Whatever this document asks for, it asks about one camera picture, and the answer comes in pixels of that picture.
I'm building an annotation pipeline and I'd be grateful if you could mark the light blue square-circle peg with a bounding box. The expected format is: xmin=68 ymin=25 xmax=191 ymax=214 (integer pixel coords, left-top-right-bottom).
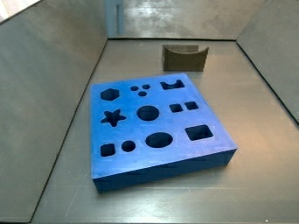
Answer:
xmin=104 ymin=0 xmax=124 ymax=38

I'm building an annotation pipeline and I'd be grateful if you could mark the blue shape sorting board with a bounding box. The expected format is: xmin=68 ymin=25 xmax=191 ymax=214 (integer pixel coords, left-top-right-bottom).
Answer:
xmin=89 ymin=73 xmax=238 ymax=193

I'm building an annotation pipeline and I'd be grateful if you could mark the dark grey arch block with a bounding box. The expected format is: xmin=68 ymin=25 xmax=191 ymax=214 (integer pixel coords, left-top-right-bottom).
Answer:
xmin=163 ymin=45 xmax=210 ymax=72

